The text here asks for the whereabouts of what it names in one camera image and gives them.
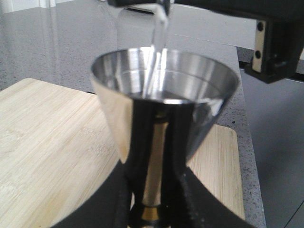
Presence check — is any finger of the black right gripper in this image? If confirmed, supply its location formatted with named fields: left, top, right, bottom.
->
left=107, top=0, right=158, bottom=7

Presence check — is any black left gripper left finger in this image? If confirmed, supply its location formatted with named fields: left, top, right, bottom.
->
left=54, top=162, right=132, bottom=228

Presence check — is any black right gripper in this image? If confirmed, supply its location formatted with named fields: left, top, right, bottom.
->
left=176, top=0, right=304, bottom=83

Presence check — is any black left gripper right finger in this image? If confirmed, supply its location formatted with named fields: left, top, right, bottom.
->
left=174, top=166, right=256, bottom=228

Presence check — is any clear glass beaker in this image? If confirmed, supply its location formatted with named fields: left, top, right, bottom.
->
left=117, top=0, right=170, bottom=51

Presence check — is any silver steel jigger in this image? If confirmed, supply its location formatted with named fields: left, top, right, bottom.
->
left=91, top=47, right=238, bottom=228

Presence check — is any wooden cutting board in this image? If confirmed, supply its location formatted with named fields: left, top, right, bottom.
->
left=0, top=78, right=245, bottom=228

